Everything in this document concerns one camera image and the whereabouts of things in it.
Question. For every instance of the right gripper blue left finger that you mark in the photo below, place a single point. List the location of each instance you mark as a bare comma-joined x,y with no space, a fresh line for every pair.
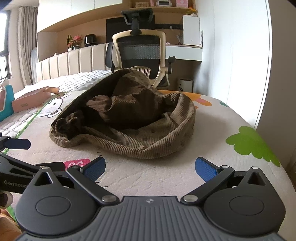
85,177

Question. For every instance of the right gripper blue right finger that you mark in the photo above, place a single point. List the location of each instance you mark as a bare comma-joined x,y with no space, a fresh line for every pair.
214,177

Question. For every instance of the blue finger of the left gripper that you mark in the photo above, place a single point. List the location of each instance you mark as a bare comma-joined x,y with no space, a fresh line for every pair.
14,143

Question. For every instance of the brown corduroy garment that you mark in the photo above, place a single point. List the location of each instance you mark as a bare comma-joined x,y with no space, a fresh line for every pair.
125,115

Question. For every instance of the cartoon print play mat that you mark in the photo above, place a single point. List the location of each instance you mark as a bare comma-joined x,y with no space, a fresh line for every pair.
220,135

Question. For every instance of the pink cardboard box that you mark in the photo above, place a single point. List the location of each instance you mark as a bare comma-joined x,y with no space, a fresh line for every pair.
33,99

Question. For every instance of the black framed window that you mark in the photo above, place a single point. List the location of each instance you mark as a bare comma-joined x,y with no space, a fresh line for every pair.
4,49

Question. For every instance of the white waste bin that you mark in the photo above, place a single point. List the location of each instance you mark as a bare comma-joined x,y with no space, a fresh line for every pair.
185,85

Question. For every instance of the white quilted mattress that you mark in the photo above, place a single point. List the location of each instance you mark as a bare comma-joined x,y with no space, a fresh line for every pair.
68,83

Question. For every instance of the beige padded headboard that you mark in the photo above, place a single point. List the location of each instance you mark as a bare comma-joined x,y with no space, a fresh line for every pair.
83,60

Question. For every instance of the potted pink flower plant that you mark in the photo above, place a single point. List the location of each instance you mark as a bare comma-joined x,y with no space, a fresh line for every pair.
74,42

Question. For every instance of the white desk top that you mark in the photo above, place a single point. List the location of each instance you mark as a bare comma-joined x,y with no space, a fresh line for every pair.
183,52

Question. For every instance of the black round speaker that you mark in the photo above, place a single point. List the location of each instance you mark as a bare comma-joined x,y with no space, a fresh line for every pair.
90,40

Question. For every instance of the grey curtain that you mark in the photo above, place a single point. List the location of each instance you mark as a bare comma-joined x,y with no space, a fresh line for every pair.
27,40

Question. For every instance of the beige mesh office chair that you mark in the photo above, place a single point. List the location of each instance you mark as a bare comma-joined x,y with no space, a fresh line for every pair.
143,50

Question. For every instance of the white box on desk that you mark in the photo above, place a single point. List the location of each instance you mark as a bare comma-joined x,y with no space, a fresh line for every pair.
191,30

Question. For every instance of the black monitor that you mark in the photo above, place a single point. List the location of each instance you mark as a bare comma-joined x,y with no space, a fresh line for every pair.
117,25

